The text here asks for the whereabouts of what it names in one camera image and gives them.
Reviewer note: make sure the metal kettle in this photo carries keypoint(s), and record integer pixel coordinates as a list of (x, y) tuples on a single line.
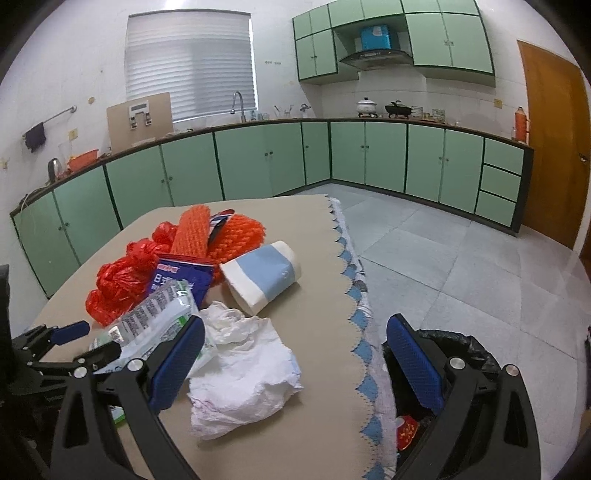
[(54, 168)]

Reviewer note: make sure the cardboard box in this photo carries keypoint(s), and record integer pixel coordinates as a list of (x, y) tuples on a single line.
[(120, 129)]

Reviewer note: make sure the orange thermos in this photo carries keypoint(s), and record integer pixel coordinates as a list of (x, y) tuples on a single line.
[(520, 124)]

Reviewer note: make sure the green white drink carton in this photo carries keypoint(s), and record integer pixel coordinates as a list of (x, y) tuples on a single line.
[(143, 318)]

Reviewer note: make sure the blue snack packet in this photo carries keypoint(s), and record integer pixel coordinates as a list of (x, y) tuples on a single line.
[(184, 277)]

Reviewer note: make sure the stack of bowls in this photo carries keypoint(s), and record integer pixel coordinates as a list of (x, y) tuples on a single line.
[(417, 112)]

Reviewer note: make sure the glass jar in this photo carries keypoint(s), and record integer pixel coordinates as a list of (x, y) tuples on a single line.
[(438, 115)]

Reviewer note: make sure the metal towel rail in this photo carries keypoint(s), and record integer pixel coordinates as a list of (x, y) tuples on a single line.
[(60, 114)]

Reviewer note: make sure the white cooking pot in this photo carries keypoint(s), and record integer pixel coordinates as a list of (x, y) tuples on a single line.
[(367, 106)]

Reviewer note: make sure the green wall cabinets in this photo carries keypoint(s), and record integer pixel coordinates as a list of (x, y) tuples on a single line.
[(443, 41)]

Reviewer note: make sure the white blue paper roll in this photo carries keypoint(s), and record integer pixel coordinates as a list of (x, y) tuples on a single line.
[(258, 277)]

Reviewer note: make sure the blue box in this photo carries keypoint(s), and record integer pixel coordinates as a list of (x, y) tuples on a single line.
[(376, 37)]

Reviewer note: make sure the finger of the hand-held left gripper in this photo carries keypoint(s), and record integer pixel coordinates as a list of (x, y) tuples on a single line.
[(99, 354), (69, 332)]

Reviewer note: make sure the utensil holder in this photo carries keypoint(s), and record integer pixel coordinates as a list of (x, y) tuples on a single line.
[(284, 113)]

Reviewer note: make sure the dark towel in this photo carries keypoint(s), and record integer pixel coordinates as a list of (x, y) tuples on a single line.
[(35, 136)]

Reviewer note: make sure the wooden door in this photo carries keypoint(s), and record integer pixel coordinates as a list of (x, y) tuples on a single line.
[(554, 161)]

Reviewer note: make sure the green base cabinets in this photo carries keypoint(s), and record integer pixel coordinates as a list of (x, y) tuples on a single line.
[(383, 152)]

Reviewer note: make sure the white blue lace tablecloth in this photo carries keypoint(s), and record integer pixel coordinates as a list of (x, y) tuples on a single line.
[(369, 355)]

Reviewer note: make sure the red plastic bag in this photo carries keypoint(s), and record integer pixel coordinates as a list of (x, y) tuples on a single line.
[(120, 277)]

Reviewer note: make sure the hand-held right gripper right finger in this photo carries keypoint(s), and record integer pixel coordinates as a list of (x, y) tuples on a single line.
[(415, 364)]

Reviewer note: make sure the black wok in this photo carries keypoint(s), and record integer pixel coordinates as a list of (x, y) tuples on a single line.
[(397, 110)]

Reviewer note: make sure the orange basin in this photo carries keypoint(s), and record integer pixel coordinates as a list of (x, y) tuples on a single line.
[(83, 160)]

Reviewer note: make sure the white window blind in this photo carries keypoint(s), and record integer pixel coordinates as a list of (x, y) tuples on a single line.
[(189, 64)]

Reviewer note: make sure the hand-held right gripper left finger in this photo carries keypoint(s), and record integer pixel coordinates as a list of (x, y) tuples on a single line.
[(178, 364)]

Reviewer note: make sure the crumpled white tissue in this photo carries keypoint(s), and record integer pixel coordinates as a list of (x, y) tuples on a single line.
[(244, 369)]

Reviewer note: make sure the metal faucet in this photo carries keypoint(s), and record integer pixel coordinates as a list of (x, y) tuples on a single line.
[(242, 110)]

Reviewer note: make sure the red printed cup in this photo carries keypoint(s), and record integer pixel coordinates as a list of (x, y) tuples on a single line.
[(407, 431)]

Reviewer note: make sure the bin with black bag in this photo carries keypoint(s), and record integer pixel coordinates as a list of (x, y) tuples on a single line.
[(443, 339)]

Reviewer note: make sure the range hood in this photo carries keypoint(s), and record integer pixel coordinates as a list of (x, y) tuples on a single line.
[(376, 59)]

